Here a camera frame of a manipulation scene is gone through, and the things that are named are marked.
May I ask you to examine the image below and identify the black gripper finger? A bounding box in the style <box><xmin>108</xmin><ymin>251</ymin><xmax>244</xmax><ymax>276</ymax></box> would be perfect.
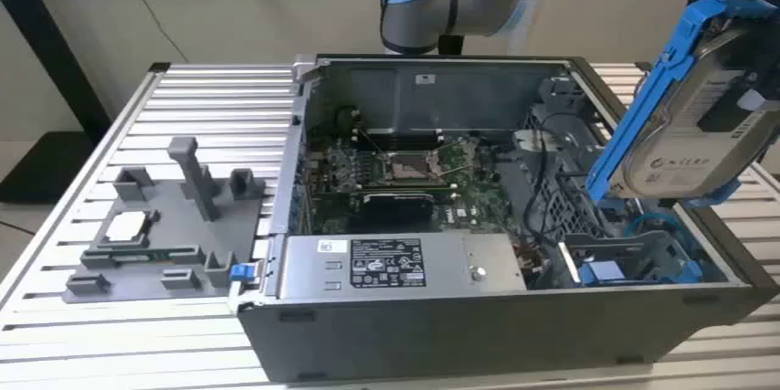
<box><xmin>696</xmin><ymin>70</ymin><xmax>768</xmax><ymax>134</ymax></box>

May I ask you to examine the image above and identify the silver power supply unit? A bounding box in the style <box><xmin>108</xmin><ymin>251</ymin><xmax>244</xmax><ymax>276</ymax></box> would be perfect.
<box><xmin>262</xmin><ymin>232</ymin><xmax>530</xmax><ymax>300</ymax></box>

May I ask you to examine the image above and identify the green RAM stick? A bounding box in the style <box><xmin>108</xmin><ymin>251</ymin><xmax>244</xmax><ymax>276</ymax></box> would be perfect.
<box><xmin>119</xmin><ymin>250</ymin><xmax>184</xmax><ymax>262</ymax></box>
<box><xmin>359</xmin><ymin>181</ymin><xmax>460</xmax><ymax>192</ymax></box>

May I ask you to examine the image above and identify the braided power cable bundle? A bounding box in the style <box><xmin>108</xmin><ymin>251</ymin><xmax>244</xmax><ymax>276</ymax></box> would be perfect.
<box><xmin>515</xmin><ymin>241</ymin><xmax>560</xmax><ymax>279</ymax></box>

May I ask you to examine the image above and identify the wire locking lever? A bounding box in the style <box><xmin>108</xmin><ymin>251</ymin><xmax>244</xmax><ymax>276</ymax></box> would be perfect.
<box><xmin>363</xmin><ymin>130</ymin><xmax>392</xmax><ymax>154</ymax></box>

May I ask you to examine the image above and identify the metal socket cover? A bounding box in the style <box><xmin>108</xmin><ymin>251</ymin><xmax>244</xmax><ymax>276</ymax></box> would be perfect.
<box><xmin>432</xmin><ymin>139</ymin><xmax>478</xmax><ymax>177</ymax></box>

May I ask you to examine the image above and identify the CPU socket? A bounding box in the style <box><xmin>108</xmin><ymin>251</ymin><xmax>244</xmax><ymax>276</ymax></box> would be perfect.
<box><xmin>380</xmin><ymin>150</ymin><xmax>444</xmax><ymax>181</ymax></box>

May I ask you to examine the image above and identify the silver CPU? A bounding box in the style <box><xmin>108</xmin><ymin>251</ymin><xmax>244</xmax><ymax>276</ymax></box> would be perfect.
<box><xmin>103</xmin><ymin>212</ymin><xmax>152</xmax><ymax>245</ymax></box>

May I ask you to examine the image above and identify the black stand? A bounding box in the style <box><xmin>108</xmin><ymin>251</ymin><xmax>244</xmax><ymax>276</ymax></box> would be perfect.
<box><xmin>0</xmin><ymin>0</ymin><xmax>115</xmax><ymax>205</ymax></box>

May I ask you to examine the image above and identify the grey metal drive cage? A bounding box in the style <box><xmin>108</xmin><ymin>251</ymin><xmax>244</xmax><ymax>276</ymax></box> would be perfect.
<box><xmin>511</xmin><ymin>74</ymin><xmax>618</xmax><ymax>245</ymax></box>

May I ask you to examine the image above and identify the green motherboard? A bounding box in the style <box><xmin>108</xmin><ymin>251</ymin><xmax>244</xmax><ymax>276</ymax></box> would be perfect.
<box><xmin>291</xmin><ymin>133</ymin><xmax>526</xmax><ymax>236</ymax></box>

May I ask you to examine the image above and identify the hard disk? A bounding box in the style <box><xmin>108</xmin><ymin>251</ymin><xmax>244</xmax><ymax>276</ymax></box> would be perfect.
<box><xmin>584</xmin><ymin>0</ymin><xmax>780</xmax><ymax>211</ymax></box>

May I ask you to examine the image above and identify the blue disk wire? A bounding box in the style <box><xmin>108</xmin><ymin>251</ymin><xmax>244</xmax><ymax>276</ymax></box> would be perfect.
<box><xmin>631</xmin><ymin>206</ymin><xmax>696</xmax><ymax>272</ymax></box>

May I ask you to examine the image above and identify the grey disk bay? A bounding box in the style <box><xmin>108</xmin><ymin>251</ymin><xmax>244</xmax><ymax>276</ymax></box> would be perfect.
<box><xmin>558</xmin><ymin>229</ymin><xmax>703</xmax><ymax>289</ymax></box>

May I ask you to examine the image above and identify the thin black wall cable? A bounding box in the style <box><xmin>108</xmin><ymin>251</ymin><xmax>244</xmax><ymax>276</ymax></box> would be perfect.
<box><xmin>119</xmin><ymin>0</ymin><xmax>192</xmax><ymax>65</ymax></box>

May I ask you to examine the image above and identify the black RAM slot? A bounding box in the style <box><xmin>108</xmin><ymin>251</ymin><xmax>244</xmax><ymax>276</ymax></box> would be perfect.
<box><xmin>363</xmin><ymin>128</ymin><xmax>442</xmax><ymax>143</ymax></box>

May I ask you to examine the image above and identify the grey parts rack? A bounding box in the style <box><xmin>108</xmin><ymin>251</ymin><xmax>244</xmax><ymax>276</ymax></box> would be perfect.
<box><xmin>64</xmin><ymin>136</ymin><xmax>276</xmax><ymax>304</ymax></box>

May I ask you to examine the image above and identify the long black cable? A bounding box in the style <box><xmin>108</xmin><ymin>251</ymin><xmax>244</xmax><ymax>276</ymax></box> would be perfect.
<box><xmin>523</xmin><ymin>111</ymin><xmax>587</xmax><ymax>245</ymax></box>

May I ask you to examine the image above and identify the grey PC case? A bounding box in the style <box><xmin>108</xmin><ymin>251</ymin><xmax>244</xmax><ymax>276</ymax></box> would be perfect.
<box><xmin>230</xmin><ymin>52</ymin><xmax>780</xmax><ymax>385</ymax></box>

